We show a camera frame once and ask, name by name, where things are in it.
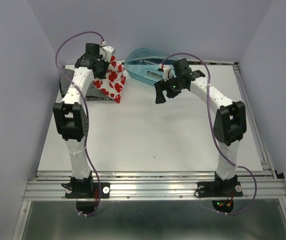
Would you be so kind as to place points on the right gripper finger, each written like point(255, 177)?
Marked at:
point(159, 86)
point(160, 99)

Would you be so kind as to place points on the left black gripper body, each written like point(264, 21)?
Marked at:
point(103, 67)

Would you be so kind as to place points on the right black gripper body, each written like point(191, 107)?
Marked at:
point(173, 87)

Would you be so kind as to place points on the red floral white skirt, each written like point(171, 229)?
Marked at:
point(112, 86)

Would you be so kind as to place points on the teal laundry basket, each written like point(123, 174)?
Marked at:
point(142, 65)

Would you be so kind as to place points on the grey skirt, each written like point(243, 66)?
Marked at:
point(64, 84)

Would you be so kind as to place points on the navy plaid skirt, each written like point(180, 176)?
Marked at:
point(97, 98)

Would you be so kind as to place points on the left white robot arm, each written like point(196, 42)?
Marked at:
point(71, 117)

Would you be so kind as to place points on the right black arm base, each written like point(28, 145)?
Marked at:
point(222, 192)

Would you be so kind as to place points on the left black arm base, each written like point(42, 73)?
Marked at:
point(87, 200)

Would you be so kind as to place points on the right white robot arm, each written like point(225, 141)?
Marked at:
point(228, 127)

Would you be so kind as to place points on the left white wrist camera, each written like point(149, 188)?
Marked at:
point(107, 52)

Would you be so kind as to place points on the aluminium frame rail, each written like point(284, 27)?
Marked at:
point(146, 185)

